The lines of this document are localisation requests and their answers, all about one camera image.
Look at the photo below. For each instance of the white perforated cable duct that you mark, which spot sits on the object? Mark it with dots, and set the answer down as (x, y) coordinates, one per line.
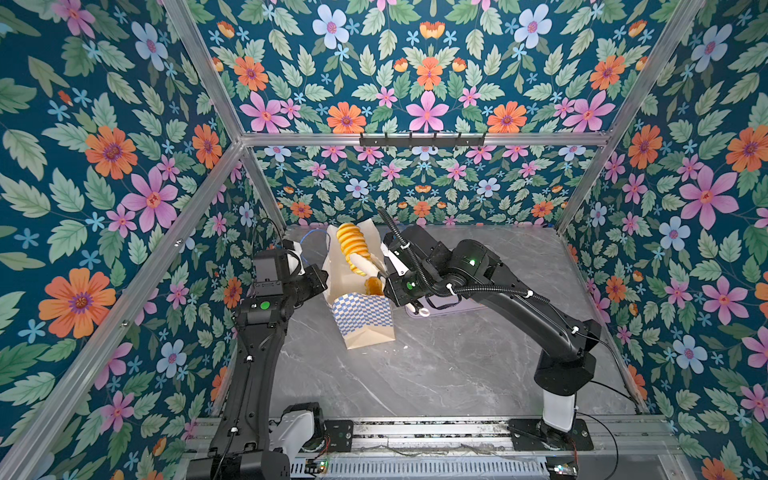
(426, 468)

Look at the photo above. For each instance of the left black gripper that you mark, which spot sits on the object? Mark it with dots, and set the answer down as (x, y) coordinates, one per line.
(319, 280)

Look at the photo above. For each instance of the aluminium cage frame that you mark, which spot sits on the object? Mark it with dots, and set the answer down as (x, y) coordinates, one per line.
(107, 137)

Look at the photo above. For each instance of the black hook rail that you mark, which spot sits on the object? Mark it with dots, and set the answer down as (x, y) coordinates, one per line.
(409, 140)

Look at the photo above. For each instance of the small green circuit board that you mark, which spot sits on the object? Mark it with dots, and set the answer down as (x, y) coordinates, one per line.
(315, 467)

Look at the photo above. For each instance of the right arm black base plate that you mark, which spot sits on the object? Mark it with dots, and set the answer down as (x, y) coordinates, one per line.
(532, 434)

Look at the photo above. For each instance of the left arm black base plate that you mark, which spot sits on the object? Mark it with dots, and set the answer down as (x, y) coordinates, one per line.
(336, 436)

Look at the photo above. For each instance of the lilac plastic tray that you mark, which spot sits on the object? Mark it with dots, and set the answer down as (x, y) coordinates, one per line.
(435, 306)

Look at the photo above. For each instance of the ridged roll fake bread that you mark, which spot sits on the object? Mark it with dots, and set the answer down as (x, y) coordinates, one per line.
(374, 287)

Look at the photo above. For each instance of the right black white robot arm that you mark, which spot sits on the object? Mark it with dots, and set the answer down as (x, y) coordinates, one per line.
(566, 363)

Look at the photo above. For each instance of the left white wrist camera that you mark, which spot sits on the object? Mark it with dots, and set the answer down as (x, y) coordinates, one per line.
(294, 256)

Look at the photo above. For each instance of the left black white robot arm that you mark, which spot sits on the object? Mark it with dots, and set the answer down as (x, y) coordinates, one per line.
(242, 447)

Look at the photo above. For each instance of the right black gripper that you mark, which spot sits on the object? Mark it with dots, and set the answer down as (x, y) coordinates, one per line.
(391, 282)

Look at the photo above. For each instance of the blue checkered paper bag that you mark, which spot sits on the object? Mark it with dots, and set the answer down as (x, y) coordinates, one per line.
(362, 320)

